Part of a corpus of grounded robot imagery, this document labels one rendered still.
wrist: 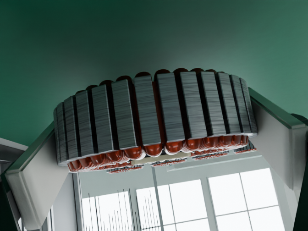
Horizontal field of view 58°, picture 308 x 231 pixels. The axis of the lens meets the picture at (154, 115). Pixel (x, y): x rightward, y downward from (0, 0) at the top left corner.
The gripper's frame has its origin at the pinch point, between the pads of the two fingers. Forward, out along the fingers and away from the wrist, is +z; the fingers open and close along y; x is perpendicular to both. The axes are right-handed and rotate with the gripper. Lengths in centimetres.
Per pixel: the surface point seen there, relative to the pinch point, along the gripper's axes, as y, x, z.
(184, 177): 30, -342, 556
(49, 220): -19.9, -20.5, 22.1
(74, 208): -24, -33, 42
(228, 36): 5.1, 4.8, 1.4
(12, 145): -20.3, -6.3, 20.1
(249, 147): 24, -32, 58
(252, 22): 6.2, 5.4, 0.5
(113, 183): -134, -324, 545
